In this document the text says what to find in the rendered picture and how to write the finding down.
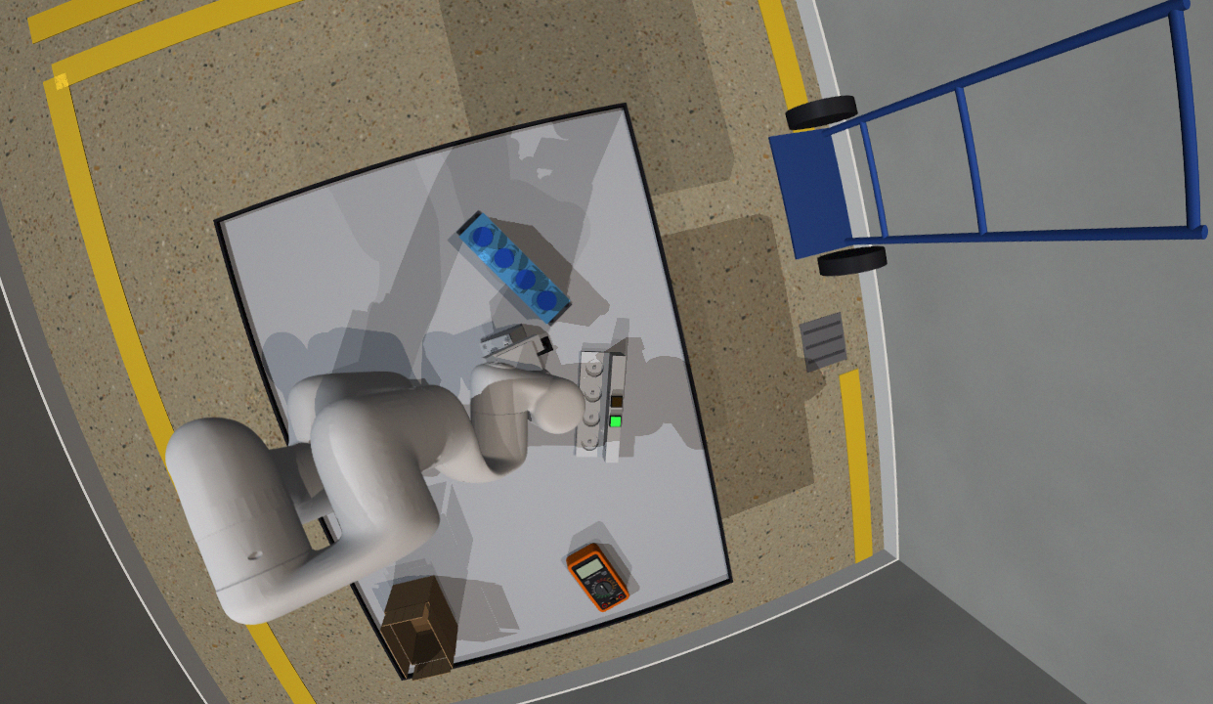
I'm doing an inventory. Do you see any orange digital multimeter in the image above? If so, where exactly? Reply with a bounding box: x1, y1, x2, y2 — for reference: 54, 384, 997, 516
566, 544, 630, 612

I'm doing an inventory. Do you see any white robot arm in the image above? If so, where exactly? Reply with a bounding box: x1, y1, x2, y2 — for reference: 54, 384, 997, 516
165, 334, 585, 625

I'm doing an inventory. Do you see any black table edge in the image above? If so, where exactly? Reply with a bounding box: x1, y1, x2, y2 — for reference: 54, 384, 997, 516
213, 103, 733, 681

